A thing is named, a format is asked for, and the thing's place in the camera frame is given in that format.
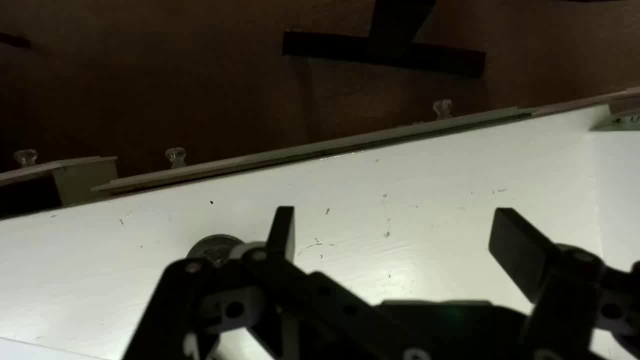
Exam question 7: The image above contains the clear glass cabinet knob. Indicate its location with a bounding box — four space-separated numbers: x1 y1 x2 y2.
163 145 188 169
429 98 454 119
12 148 39 168

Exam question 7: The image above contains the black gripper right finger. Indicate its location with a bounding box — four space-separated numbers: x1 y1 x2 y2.
487 206 640 360

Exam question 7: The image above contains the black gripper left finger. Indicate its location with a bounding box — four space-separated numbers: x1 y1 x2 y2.
122 206 401 360

